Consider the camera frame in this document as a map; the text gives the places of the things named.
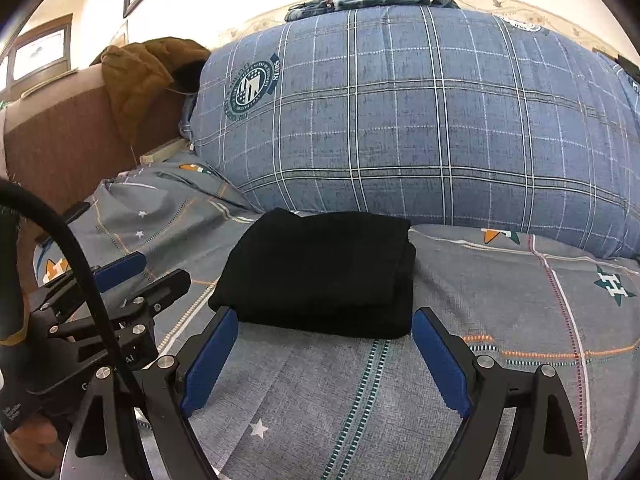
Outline black pants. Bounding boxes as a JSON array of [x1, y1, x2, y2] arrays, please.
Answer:
[[209, 208, 417, 339]]

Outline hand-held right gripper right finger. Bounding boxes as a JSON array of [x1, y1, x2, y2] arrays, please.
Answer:
[[411, 306, 588, 480]]

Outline grey printed bed sheet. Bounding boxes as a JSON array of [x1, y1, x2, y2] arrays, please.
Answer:
[[32, 152, 640, 480]]

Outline wooden framed window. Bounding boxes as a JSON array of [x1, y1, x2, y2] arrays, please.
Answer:
[[0, 14, 73, 103]]

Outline beige flat box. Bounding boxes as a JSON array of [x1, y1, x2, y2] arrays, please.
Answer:
[[140, 139, 194, 165]]

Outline brown headboard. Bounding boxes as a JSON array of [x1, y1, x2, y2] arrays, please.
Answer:
[[0, 67, 196, 216]]

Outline dark green garment on pillow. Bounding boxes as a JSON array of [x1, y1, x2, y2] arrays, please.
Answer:
[[287, 0, 458, 22]]

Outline person's left hand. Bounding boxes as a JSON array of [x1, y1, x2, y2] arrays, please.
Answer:
[[7, 412, 61, 478]]

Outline blue plaid pillow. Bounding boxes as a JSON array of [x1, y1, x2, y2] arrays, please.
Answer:
[[180, 4, 640, 261]]

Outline black braided cable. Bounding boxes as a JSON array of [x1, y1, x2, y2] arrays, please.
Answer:
[[0, 180, 147, 411]]

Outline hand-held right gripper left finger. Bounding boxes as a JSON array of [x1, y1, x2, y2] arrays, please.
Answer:
[[60, 306, 241, 480]]

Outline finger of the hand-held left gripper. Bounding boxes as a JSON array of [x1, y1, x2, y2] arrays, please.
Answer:
[[47, 268, 192, 339], [30, 252, 148, 312]]

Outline brown jacket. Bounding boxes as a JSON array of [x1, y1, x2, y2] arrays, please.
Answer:
[[90, 36, 211, 147]]

